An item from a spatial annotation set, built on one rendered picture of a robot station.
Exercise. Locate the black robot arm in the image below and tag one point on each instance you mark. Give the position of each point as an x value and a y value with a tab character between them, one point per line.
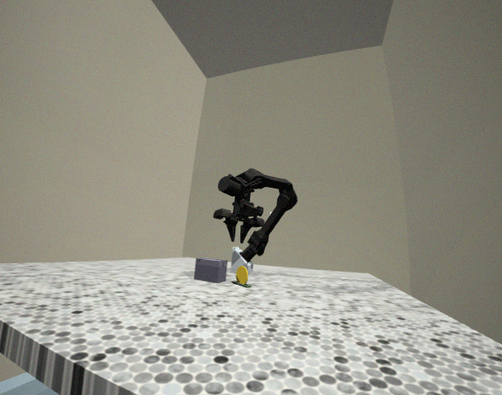
237	187

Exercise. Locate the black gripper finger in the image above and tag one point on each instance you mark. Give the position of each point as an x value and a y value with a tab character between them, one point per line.
231	225
244	229

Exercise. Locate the gold coin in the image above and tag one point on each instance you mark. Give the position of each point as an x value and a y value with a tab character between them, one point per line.
241	275

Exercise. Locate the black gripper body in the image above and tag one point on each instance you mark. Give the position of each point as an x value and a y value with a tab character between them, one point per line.
219	214

